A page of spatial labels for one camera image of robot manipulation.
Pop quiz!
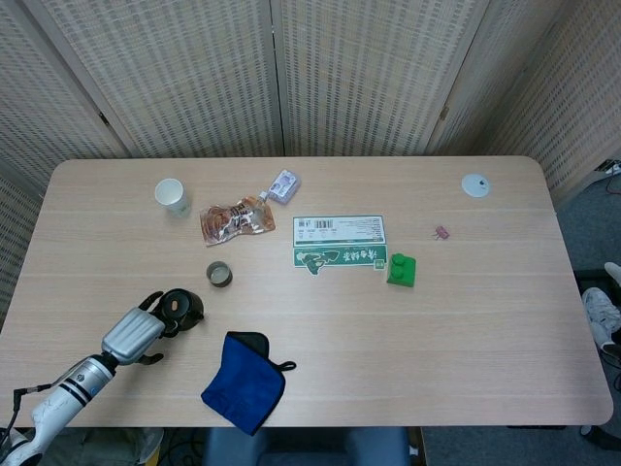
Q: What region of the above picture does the olive bag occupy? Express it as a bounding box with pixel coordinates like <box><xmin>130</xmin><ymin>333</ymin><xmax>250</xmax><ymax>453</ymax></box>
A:
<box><xmin>48</xmin><ymin>426</ymin><xmax>165</xmax><ymax>466</ymax></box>

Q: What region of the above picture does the green and white packaging card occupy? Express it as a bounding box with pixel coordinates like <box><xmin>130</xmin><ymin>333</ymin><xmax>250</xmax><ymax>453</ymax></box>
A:
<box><xmin>291</xmin><ymin>215</ymin><xmax>389</xmax><ymax>279</ymax></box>

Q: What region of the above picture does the white round cable grommet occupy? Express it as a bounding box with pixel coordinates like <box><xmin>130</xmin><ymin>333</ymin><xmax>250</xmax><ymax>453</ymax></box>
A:
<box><xmin>461</xmin><ymin>173</ymin><xmax>493</xmax><ymax>199</ymax></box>

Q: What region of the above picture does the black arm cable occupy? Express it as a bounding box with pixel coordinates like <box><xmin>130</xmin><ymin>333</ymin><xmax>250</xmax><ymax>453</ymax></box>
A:
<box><xmin>0</xmin><ymin>383</ymin><xmax>52</xmax><ymax>441</ymax></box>

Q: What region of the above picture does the woven folding screen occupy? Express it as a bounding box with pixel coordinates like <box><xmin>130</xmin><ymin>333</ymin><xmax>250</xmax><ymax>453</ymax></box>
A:
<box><xmin>0</xmin><ymin>0</ymin><xmax>621</xmax><ymax>336</ymax></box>

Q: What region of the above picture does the purple plastic packet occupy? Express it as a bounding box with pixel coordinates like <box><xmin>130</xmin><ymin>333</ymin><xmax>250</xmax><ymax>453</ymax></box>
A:
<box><xmin>267</xmin><ymin>169</ymin><xmax>303</xmax><ymax>205</ymax></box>

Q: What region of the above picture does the white paper cup green print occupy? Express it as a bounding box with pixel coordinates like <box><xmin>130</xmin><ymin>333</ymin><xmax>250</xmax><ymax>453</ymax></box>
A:
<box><xmin>154</xmin><ymin>178</ymin><xmax>190</xmax><ymax>218</ymax></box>

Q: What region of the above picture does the green toy brick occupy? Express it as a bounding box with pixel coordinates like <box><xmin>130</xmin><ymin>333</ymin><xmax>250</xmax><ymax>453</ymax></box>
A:
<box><xmin>385</xmin><ymin>252</ymin><xmax>417</xmax><ymax>290</ymax></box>

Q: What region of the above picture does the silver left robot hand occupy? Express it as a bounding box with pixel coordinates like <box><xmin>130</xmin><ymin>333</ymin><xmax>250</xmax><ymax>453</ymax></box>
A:
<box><xmin>100</xmin><ymin>290</ymin><xmax>179</xmax><ymax>367</ymax></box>

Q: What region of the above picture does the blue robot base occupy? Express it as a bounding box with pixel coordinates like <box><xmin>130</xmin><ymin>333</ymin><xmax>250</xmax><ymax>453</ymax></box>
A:
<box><xmin>201</xmin><ymin>426</ymin><xmax>411</xmax><ymax>466</ymax></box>

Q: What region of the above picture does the orange spout pouch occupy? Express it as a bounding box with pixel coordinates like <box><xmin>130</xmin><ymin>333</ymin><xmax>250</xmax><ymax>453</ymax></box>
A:
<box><xmin>199</xmin><ymin>189</ymin><xmax>277</xmax><ymax>248</ymax></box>

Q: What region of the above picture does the white sneaker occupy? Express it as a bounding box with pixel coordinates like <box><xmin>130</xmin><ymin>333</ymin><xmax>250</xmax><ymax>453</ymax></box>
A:
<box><xmin>581</xmin><ymin>286</ymin><xmax>621</xmax><ymax>349</ymax></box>

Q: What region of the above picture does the blue cloth with black trim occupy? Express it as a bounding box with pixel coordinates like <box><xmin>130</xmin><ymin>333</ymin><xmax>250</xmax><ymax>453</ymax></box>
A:
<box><xmin>200</xmin><ymin>331</ymin><xmax>298</xmax><ymax>437</ymax></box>

